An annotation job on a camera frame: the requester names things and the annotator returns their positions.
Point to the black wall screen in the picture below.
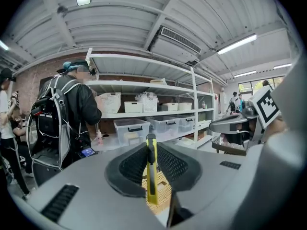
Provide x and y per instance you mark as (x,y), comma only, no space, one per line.
(44,84)

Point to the clear lidded storage bin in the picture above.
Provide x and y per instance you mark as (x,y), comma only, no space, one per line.
(184,123)
(163,127)
(130,130)

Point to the person's right forearm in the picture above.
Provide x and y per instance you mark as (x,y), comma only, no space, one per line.
(277,124)

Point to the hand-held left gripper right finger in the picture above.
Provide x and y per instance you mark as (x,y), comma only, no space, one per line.
(192,174)

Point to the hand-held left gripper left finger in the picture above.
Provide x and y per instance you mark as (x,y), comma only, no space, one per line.
(112,174)

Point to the white metal shelving unit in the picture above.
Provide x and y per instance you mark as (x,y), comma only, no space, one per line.
(144,86)

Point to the black-framed window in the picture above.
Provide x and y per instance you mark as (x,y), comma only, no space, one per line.
(251,85)

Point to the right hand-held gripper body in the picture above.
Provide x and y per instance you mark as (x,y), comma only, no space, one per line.
(266,106)

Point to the white slotted basket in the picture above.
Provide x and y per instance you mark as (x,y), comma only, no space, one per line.
(110,103)

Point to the white refrigerator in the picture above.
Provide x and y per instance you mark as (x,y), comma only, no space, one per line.
(216,104)

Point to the pink bottle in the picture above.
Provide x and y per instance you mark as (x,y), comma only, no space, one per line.
(98,136)

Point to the black grey-trimmed backpack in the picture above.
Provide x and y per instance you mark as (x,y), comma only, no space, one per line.
(48,128)

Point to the wicker tissue box organiser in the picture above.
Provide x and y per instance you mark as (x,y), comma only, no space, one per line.
(163,193)

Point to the ceiling air conditioner unit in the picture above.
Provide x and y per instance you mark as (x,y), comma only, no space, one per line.
(172,49)

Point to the cream flat box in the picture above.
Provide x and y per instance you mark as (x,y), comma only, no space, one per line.
(158,81)

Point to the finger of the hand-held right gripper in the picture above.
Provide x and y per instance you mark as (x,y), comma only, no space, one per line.
(220,124)

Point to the black ceiling dome camera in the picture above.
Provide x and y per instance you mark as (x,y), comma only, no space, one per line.
(62,9)

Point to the white basket with plastic bag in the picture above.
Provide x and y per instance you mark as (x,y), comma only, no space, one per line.
(148,103)

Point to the cream storage bin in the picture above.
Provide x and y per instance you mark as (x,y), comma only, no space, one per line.
(133,106)
(171,106)
(184,106)

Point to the person's grey shirt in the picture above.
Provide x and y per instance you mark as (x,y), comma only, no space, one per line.
(275,176)

